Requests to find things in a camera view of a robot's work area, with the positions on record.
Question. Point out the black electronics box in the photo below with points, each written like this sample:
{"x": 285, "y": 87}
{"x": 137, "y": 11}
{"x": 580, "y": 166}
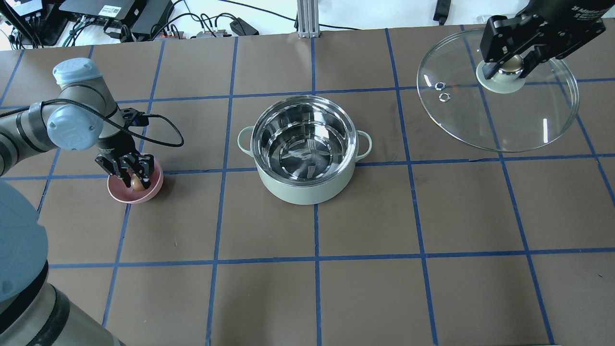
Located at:
{"x": 117, "y": 12}

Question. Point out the brown egg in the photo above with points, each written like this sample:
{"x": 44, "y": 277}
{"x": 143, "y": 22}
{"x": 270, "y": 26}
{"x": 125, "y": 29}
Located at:
{"x": 136, "y": 184}

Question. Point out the brown paper table mat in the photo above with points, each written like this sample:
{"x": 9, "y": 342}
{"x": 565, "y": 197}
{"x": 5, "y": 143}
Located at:
{"x": 307, "y": 192}

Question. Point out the black lid-side gripper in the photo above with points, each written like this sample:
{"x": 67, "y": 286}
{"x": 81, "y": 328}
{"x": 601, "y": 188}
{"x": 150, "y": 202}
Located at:
{"x": 567, "y": 20}

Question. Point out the pink bowl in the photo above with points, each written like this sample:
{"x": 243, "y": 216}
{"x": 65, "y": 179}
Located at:
{"x": 136, "y": 193}

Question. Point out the pale green steel pot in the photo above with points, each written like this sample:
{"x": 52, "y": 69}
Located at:
{"x": 305, "y": 148}

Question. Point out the aluminium frame post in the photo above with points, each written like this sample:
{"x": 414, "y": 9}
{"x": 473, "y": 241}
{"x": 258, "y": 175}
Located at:
{"x": 308, "y": 19}

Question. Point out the glass pot lid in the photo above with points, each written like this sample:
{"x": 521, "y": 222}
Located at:
{"x": 506, "y": 113}

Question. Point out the black egg-side gripper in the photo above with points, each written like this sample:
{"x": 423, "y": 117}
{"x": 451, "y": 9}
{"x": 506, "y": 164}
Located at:
{"x": 114, "y": 145}

